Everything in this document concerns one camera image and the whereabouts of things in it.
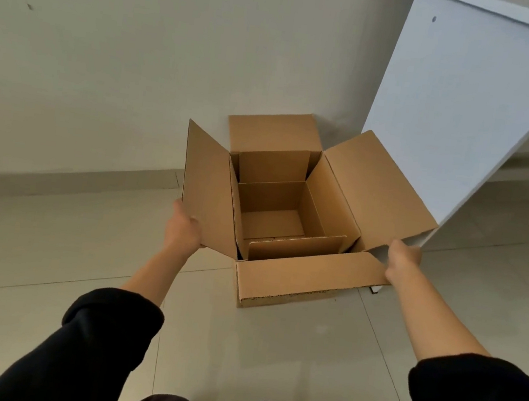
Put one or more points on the person's left hand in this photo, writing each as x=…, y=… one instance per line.
x=182, y=235

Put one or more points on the small open cardboard box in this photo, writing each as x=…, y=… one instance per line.
x=273, y=223

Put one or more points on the person's left forearm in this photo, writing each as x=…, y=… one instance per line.
x=98, y=341

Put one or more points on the white desk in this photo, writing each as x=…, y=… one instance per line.
x=458, y=111

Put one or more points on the person's right hand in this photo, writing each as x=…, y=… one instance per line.
x=400, y=264

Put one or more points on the person's right forearm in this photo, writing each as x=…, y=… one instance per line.
x=454, y=375

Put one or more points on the person's right thumb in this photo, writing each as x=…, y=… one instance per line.
x=397, y=248

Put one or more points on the large cardboard box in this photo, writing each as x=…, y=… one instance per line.
x=376, y=192

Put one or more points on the person's left thumb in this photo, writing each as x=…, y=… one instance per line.
x=179, y=208

